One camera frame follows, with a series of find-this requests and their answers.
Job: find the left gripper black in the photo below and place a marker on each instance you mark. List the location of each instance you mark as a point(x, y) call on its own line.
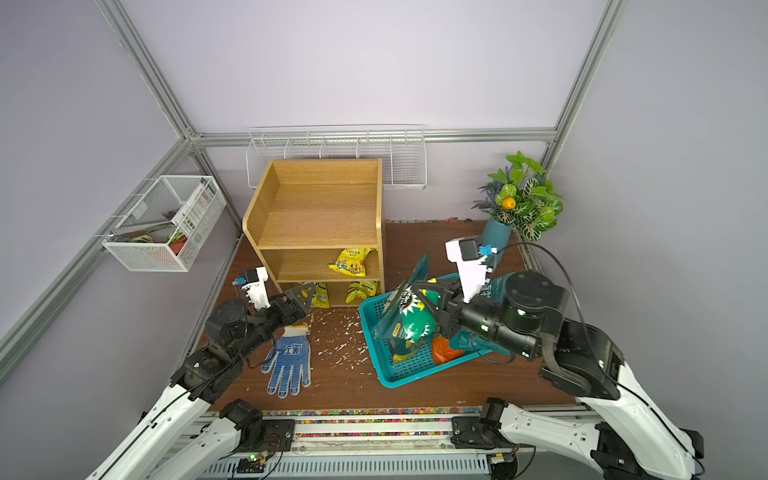
point(291, 316)

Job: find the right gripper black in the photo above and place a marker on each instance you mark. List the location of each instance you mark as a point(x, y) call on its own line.
point(450, 311)

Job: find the teal orange soil bag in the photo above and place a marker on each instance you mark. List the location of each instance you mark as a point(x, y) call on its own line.
point(447, 348)

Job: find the yellow green packet shelf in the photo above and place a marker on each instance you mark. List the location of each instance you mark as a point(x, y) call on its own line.
point(390, 303)

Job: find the teal plastic basket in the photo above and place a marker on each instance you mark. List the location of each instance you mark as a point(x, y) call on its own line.
point(394, 375)

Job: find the dark green yellow fertilizer bag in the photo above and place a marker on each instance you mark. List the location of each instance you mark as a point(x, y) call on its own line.
point(408, 348)

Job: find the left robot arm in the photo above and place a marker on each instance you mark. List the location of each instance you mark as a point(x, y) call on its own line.
point(235, 333)

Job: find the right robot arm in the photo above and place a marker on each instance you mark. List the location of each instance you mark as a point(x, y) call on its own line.
point(630, 438)

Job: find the yellow packet bottom shelf left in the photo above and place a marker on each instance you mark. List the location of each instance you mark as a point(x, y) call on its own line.
point(320, 297)

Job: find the yellow packet bottom shelf right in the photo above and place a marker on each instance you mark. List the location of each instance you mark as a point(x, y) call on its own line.
point(361, 290)

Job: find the yellow flower packet middle shelf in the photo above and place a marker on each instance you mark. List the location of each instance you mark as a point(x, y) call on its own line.
point(351, 262)

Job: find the wooden three-tier shelf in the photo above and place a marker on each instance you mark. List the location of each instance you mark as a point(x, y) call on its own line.
point(305, 212)

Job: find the blue dotted work glove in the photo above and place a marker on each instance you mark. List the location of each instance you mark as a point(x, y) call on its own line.
point(289, 363)

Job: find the teal vase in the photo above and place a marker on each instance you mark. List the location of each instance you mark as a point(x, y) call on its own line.
point(495, 235)

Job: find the artificial green plant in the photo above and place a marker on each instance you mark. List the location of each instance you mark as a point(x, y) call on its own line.
point(523, 196)

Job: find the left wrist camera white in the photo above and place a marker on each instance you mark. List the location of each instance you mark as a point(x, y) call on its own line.
point(252, 284)

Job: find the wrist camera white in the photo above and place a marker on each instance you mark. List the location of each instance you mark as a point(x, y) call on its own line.
point(252, 284)
point(475, 262)

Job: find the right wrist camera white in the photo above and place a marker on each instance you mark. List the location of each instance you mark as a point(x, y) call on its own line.
point(475, 262)

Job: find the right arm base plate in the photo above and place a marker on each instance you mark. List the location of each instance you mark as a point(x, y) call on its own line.
point(479, 433)

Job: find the aluminium rail frame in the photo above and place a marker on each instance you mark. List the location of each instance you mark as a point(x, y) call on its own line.
point(371, 443)

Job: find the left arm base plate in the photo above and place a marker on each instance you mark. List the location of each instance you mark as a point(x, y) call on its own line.
point(272, 435)

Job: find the white wire basket left wall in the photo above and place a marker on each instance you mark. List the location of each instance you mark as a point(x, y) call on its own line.
point(166, 228)

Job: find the white wire rack back wall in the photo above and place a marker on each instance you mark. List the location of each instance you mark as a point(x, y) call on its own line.
point(401, 148)

